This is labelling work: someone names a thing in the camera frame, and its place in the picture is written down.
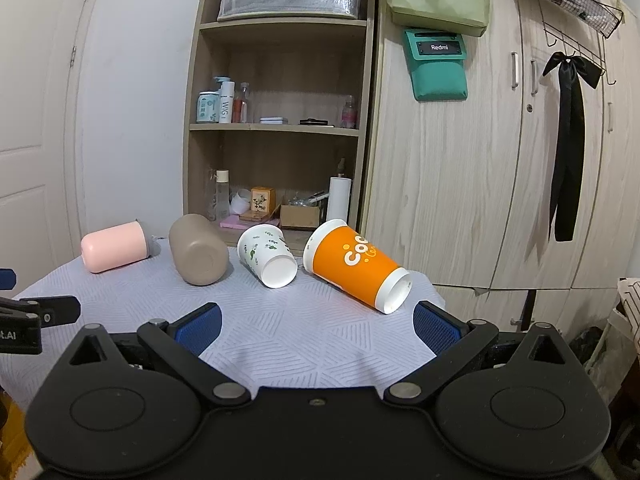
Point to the small cardboard box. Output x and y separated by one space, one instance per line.
299 217

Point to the orange paper cup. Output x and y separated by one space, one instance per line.
344 258

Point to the wooden floral box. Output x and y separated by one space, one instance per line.
263 200

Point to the teal pouch with label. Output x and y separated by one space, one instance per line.
435 61

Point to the red spray bottle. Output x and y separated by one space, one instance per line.
241 104

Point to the white pump bottle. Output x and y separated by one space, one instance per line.
225 88

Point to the white patterned tablecloth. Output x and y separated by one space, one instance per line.
308 334

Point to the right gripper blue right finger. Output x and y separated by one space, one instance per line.
456 344

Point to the teal wipes pack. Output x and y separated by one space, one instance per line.
207 107

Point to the clear bottle beige cap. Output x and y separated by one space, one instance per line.
222 206

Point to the wooden wardrobe with handles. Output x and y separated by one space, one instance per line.
458 191

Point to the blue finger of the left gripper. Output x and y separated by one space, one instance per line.
7 279

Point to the taupe plastic cup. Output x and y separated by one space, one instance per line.
200 255

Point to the white floral paper cup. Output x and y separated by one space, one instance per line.
263 250

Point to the pink small bottle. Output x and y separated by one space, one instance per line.
349 114

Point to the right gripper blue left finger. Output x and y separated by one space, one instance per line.
178 346

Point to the white paper towel roll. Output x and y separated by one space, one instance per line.
339 198

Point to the pink plastic cup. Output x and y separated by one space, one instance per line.
114 247

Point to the white door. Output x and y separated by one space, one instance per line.
39 218

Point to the wooden open shelf unit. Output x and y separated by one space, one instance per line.
301 69

